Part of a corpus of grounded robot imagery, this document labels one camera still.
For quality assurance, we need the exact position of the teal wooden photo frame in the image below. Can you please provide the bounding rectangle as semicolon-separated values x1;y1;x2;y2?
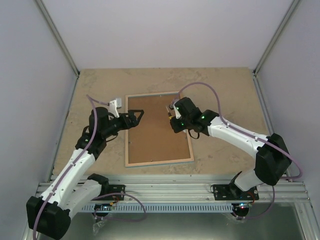
125;91;194;168

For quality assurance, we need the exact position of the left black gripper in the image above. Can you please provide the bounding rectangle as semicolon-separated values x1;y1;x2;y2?
103;110;145;139

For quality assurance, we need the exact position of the aluminium corner post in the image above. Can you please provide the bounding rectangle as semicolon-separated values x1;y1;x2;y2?
34;0;80;78
252;0;302;76

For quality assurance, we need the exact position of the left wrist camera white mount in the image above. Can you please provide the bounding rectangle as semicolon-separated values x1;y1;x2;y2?
108;97;122;118

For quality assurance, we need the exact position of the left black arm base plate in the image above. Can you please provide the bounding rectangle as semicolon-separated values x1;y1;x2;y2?
103;184;126;202

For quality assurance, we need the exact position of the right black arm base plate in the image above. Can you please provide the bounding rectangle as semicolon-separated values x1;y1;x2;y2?
210;184;260;201

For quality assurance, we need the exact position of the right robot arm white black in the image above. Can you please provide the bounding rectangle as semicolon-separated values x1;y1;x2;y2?
168;97;292;200

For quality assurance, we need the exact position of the grey slotted cable duct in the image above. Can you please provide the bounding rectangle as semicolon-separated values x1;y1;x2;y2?
78;202;233;213

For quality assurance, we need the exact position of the right aluminium corner post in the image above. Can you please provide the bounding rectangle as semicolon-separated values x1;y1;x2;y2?
252;0;302;76

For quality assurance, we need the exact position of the aluminium rail base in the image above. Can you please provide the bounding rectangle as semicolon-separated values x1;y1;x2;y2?
35;174;310;204

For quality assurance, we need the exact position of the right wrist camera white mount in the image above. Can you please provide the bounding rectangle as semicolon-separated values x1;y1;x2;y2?
169;98;181;119

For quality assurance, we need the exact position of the clear plastic bag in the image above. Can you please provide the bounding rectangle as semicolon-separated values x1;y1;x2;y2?
92;217;108;236

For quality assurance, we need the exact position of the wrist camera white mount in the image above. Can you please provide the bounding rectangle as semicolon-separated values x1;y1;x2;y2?
108;97;122;118
169;98;181;119

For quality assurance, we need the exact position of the left aluminium corner post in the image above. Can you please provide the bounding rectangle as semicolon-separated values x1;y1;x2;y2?
34;0;80;78

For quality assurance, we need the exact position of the yellow handled screwdriver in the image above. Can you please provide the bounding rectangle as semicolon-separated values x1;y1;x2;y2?
165;105;173;120

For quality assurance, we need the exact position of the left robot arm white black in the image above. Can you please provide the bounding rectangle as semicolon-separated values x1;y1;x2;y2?
26;107;144;240

